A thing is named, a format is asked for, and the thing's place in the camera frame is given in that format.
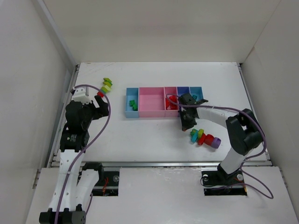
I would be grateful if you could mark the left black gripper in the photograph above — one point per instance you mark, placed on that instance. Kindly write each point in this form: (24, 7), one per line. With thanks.
(94, 109)

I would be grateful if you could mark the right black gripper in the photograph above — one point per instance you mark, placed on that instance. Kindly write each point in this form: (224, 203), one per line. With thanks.
(187, 115)

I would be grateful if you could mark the green yellow red lego stack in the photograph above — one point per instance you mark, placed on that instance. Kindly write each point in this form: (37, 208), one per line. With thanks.
(106, 86)

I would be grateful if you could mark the green lego brick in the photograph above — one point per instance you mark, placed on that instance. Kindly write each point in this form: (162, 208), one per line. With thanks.
(133, 105)

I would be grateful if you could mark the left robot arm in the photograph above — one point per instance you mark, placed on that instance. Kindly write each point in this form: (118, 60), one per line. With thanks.
(73, 195)

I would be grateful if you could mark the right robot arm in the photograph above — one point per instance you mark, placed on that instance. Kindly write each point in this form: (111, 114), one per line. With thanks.
(244, 132)

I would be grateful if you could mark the red legos in bin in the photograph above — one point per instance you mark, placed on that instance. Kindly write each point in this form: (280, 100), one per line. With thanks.
(170, 102)

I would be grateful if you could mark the purple blue bin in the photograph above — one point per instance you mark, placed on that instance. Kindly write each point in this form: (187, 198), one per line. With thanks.
(181, 90)

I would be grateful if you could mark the left light blue bin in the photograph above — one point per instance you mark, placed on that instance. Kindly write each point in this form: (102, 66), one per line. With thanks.
(131, 94)

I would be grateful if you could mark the large pink bin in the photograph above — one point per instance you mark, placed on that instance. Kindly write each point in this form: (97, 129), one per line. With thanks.
(151, 102)

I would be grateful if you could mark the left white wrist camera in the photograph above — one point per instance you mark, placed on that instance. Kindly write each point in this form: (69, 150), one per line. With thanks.
(81, 95)

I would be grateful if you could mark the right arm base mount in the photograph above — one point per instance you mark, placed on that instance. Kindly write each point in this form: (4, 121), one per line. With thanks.
(214, 185)

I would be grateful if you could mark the aluminium rail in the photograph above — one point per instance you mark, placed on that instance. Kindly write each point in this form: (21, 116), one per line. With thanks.
(55, 164)

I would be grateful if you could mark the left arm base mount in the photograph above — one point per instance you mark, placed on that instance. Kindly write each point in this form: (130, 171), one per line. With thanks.
(108, 185)

